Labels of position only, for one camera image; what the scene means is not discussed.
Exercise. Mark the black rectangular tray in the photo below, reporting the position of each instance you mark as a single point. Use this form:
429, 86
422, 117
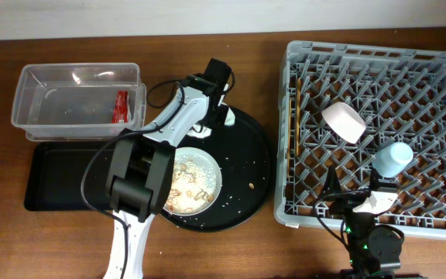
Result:
55, 175

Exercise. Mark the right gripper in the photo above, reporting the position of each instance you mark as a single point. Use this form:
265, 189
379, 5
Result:
345, 203

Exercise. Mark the white napkin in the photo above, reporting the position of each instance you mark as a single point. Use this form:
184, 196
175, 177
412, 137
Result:
228, 116

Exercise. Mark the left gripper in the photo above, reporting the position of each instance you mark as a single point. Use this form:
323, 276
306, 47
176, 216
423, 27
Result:
218, 122

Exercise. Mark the white plate with food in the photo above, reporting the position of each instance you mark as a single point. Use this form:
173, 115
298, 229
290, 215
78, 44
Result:
196, 183

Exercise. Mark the clear plastic bin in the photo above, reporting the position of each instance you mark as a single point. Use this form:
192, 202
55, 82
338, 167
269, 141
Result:
76, 101

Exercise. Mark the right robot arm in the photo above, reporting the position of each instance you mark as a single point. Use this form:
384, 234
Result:
374, 249

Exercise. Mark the round black tray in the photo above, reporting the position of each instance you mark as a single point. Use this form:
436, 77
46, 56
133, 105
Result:
245, 155

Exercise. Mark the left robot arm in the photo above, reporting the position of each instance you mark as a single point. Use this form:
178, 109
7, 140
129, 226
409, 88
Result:
140, 174

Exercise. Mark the grey dishwasher rack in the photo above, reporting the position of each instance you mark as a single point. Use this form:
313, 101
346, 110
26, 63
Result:
400, 94

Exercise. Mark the red snack wrapper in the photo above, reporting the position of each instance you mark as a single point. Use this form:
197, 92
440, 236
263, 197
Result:
121, 109

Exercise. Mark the light blue cup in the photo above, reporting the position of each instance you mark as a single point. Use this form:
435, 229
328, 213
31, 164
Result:
392, 159

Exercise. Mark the pink bowl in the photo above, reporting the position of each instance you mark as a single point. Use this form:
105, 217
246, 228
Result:
344, 121

